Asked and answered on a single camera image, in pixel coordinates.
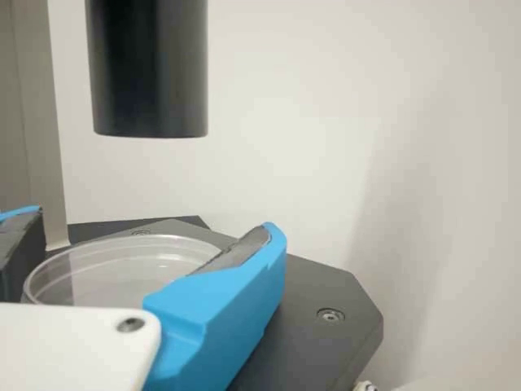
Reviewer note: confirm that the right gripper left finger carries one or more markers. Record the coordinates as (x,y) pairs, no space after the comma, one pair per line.
(18,248)

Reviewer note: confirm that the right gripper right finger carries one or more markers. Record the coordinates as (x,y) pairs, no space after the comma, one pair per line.
(228,301)

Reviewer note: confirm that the petri dish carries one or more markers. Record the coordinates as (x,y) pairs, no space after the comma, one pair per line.
(122,264)

